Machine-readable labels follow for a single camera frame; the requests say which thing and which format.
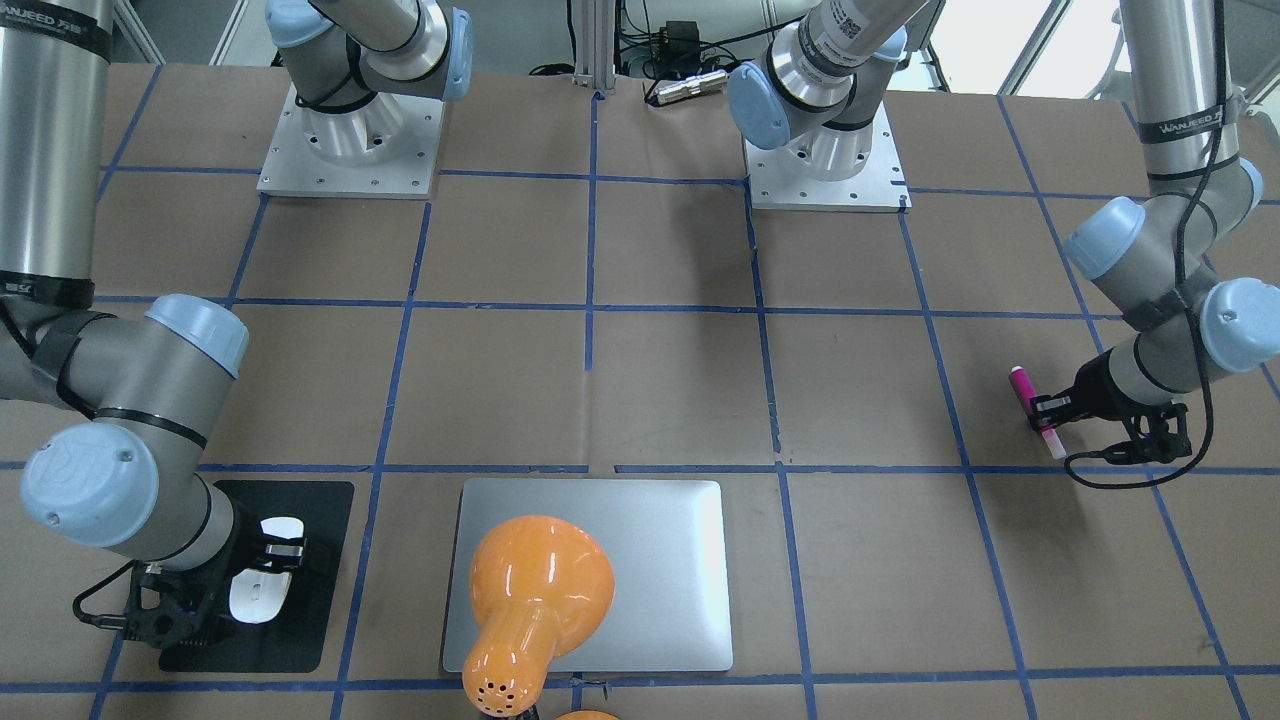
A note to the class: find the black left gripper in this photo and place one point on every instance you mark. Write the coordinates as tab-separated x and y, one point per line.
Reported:
1096	388

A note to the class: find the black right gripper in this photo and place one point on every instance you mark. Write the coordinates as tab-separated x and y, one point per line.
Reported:
237	541

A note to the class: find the pink marker pen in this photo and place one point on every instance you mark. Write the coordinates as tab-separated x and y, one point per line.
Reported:
1025	392

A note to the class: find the white computer mouse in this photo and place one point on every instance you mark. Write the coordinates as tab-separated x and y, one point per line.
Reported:
257	596

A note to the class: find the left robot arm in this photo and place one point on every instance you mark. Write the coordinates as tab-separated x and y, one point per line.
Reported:
1190	328

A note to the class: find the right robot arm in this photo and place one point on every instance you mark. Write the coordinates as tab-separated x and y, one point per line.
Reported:
150	391

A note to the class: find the black mousepad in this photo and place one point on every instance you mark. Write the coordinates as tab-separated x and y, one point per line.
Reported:
293	641

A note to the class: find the orange desk lamp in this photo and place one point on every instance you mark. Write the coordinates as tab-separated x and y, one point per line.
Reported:
538	588

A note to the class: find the silver closed laptop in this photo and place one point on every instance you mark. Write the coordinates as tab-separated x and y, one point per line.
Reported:
665	538

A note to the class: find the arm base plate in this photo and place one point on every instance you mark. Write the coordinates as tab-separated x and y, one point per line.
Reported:
831	170
386	150

